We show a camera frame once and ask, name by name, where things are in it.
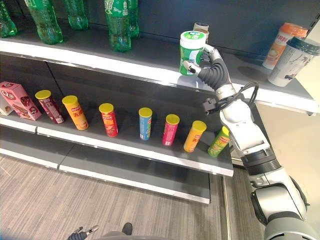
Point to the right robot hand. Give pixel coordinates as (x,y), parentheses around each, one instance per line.
(215,71)

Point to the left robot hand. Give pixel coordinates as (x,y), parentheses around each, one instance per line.
(83,231)

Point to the green white gum jar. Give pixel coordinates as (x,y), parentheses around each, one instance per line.
(191,53)

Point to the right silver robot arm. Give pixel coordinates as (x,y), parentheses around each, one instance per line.
(260,160)

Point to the grey robot body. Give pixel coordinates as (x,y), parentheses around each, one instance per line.
(120,236)

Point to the dark robot foot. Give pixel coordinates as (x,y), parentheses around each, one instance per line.
(127,228)

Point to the brown white lidded jar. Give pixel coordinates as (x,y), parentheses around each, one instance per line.
(203,28)

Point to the orange chip can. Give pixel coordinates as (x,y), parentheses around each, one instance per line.
(76,113)
(193,137)

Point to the orange lidded drink cup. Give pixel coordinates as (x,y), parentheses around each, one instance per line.
(281,46)

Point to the green chip can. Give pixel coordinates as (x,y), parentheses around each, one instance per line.
(218,142)

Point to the pink chip can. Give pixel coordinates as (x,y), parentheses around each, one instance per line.
(170,131)

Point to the black lidded white drink cup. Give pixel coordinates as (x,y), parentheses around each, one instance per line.
(290,62)

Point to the grey white store shelf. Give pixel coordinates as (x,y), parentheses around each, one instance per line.
(140,105)

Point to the blue chip can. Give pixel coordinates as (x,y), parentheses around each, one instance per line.
(145,125)

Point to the green plastic soda bottle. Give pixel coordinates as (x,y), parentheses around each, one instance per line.
(77,15)
(134,20)
(118,27)
(46,22)
(5,21)

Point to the dark red chip can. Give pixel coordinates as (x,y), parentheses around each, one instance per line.
(51,107)

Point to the pink snack box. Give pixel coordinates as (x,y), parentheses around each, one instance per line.
(21,101)

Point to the white snack box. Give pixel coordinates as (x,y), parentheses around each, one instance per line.
(4,107)

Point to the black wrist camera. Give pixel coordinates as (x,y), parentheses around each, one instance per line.
(210,105)

